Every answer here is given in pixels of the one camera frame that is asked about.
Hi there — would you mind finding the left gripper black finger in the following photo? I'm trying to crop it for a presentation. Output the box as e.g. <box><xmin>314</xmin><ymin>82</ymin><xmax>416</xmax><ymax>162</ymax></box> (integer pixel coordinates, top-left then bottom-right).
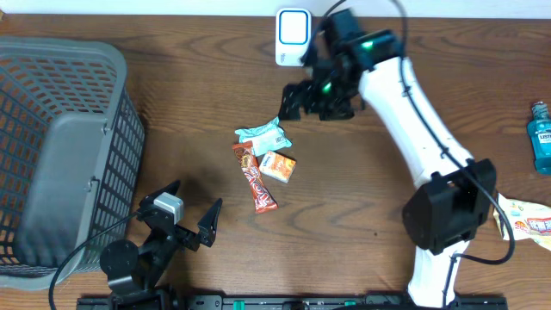
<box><xmin>141</xmin><ymin>180</ymin><xmax>181</xmax><ymax>207</ymax></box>
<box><xmin>197</xmin><ymin>198</ymin><xmax>223</xmax><ymax>239</ymax></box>

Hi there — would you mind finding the teal wet wipes pack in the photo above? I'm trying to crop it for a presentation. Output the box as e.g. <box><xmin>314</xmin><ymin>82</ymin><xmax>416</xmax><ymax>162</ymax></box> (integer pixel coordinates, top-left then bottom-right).
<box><xmin>234</xmin><ymin>117</ymin><xmax>292</xmax><ymax>157</ymax></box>

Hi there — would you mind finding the red chocolate bar wrapper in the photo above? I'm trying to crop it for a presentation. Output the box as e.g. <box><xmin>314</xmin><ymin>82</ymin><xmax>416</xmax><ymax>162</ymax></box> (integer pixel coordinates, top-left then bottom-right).
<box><xmin>232</xmin><ymin>141</ymin><xmax>278</xmax><ymax>214</ymax></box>

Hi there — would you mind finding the orange tissue pack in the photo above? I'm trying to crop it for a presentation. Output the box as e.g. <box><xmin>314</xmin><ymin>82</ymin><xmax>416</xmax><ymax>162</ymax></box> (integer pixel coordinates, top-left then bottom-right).
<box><xmin>260</xmin><ymin>151</ymin><xmax>296</xmax><ymax>183</ymax></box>

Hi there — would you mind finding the blue liquid bottle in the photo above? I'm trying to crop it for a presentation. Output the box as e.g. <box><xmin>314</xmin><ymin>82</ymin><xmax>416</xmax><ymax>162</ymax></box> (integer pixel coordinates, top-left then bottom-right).
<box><xmin>527</xmin><ymin>102</ymin><xmax>550</xmax><ymax>175</ymax></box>

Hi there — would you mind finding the yellow snack package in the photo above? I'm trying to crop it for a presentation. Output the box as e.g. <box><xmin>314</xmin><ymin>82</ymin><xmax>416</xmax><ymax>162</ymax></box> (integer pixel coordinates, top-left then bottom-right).
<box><xmin>498</xmin><ymin>194</ymin><xmax>551</xmax><ymax>251</ymax></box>

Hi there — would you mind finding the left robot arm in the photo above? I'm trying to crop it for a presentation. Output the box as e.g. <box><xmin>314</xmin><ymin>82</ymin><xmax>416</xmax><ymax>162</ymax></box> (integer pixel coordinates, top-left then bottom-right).
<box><xmin>100</xmin><ymin>180</ymin><xmax>223</xmax><ymax>309</ymax></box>

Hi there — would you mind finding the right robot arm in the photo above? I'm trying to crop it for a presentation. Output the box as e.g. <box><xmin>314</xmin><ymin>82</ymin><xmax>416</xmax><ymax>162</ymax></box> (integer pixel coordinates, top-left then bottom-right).
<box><xmin>279</xmin><ymin>9</ymin><xmax>496</xmax><ymax>308</ymax></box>

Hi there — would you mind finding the white barcode scanner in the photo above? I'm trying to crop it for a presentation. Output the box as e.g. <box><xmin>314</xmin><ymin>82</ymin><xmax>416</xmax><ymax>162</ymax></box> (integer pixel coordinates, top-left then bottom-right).
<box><xmin>275</xmin><ymin>8</ymin><xmax>312</xmax><ymax>66</ymax></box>

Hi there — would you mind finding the grey plastic shopping basket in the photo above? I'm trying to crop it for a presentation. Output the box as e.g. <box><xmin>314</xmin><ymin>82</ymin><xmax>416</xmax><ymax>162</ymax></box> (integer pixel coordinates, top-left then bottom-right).
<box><xmin>1</xmin><ymin>37</ymin><xmax>145</xmax><ymax>290</ymax></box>

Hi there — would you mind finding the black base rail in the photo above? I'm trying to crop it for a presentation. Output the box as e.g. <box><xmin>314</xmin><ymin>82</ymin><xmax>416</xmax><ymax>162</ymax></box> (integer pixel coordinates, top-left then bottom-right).
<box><xmin>76</xmin><ymin>293</ymin><xmax>509</xmax><ymax>310</ymax></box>

